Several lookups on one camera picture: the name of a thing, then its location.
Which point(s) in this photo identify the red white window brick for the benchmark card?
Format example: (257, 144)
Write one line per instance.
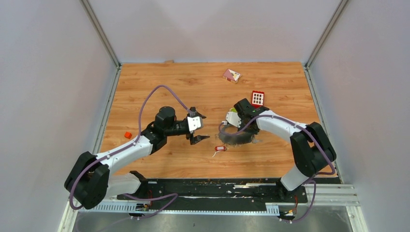
(257, 98)

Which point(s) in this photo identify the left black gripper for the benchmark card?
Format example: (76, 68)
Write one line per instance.
(198, 138)

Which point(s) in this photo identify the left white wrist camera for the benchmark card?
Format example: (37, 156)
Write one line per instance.
(194, 123)

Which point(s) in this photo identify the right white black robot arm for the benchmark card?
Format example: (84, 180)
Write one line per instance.
(311, 147)

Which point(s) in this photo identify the slotted cable duct rail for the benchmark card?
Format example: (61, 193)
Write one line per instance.
(200, 206)

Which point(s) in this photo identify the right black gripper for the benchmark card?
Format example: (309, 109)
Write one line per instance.
(254, 131)

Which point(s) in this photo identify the pink picture block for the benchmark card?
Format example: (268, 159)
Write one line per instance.
(231, 76)

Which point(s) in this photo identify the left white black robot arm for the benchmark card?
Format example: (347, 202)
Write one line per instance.
(92, 178)

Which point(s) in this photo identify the orange red brick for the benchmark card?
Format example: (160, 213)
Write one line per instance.
(128, 135)

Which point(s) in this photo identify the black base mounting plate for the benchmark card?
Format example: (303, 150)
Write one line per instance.
(260, 189)

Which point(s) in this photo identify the red key tag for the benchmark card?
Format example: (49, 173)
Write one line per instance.
(220, 148)

